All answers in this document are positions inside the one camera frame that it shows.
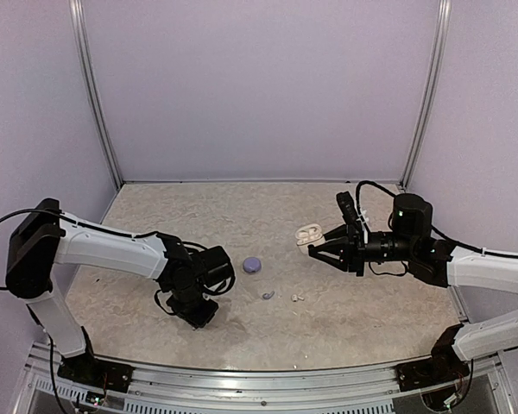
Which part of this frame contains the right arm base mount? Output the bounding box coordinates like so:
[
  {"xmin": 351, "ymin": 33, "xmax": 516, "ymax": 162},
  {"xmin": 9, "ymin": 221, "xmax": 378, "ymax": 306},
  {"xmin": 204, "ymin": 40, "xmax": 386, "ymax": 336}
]
[{"xmin": 395, "ymin": 323, "xmax": 471, "ymax": 392}]

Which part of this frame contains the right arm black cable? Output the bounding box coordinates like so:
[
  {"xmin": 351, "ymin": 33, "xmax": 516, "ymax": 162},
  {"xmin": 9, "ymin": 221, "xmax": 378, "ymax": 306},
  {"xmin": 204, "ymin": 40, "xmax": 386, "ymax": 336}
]
[{"xmin": 354, "ymin": 179, "xmax": 518, "ymax": 277}]

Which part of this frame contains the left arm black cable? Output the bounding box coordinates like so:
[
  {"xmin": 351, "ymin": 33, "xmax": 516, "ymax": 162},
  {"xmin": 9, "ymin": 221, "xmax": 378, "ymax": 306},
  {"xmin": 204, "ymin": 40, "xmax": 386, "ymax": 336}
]
[{"xmin": 0, "ymin": 209, "xmax": 237, "ymax": 318}]

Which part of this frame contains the left aluminium frame post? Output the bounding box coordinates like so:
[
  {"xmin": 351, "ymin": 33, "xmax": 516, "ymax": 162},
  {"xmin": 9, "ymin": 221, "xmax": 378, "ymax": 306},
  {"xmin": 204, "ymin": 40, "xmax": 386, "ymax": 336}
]
[{"xmin": 69, "ymin": 0, "xmax": 124, "ymax": 191}]

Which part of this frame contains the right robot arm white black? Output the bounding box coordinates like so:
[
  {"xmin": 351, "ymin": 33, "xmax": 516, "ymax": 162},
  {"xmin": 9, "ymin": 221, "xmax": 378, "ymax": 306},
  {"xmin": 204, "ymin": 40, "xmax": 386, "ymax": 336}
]
[{"xmin": 307, "ymin": 192, "xmax": 518, "ymax": 383}]

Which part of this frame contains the cream earbud charging case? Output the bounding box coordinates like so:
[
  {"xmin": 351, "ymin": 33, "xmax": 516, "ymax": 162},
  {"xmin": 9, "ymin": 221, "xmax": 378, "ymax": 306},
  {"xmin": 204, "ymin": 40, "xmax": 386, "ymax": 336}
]
[{"xmin": 294, "ymin": 223, "xmax": 325, "ymax": 255}]

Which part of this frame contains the right aluminium frame post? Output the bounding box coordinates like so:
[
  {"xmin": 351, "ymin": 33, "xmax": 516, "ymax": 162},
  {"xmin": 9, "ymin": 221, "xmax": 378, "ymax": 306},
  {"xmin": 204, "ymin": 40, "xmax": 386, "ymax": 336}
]
[{"xmin": 400, "ymin": 0, "xmax": 452, "ymax": 191}]

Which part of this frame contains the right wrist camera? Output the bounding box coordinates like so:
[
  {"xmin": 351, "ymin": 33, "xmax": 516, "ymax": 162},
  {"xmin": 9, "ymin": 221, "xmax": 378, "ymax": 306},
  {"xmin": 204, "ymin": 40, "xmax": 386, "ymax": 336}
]
[{"xmin": 336, "ymin": 191, "xmax": 369, "ymax": 232}]

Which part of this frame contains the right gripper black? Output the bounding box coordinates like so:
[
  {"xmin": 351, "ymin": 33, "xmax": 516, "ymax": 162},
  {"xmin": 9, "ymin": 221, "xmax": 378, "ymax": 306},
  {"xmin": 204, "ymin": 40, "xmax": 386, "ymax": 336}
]
[{"xmin": 310, "ymin": 223, "xmax": 417, "ymax": 276}]

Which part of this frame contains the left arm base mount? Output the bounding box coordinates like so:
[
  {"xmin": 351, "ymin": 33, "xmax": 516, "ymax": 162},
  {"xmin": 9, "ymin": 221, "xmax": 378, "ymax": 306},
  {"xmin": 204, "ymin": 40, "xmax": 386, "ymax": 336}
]
[{"xmin": 58, "ymin": 327, "xmax": 135, "ymax": 393}]

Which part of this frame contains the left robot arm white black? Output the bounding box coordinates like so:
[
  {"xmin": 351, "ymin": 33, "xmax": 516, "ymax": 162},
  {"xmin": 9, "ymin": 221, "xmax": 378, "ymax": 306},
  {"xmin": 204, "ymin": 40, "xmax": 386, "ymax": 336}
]
[{"xmin": 5, "ymin": 198, "xmax": 236, "ymax": 384}]

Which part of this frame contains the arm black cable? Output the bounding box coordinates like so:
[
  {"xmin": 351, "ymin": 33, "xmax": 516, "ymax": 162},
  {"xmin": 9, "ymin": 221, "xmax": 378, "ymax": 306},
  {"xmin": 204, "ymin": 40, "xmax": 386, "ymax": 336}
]
[
  {"xmin": 354, "ymin": 179, "xmax": 518, "ymax": 277},
  {"xmin": 0, "ymin": 209, "xmax": 237, "ymax": 318}
]

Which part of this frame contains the purple round charging case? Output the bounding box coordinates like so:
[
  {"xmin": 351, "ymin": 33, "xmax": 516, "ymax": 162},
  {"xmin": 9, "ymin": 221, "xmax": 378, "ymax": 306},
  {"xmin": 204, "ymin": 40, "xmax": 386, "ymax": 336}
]
[{"xmin": 242, "ymin": 257, "xmax": 262, "ymax": 274}]

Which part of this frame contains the front aluminium rail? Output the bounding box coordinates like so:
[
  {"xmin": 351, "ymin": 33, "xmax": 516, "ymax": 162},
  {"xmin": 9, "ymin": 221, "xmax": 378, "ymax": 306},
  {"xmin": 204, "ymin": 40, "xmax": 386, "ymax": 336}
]
[{"xmin": 8, "ymin": 351, "xmax": 517, "ymax": 414}]

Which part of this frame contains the aluminium frame post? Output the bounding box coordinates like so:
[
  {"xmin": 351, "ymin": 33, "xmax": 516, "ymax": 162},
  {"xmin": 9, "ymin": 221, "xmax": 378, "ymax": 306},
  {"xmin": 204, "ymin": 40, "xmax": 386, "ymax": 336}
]
[
  {"xmin": 400, "ymin": 0, "xmax": 452, "ymax": 191},
  {"xmin": 69, "ymin": 0, "xmax": 124, "ymax": 191}
]

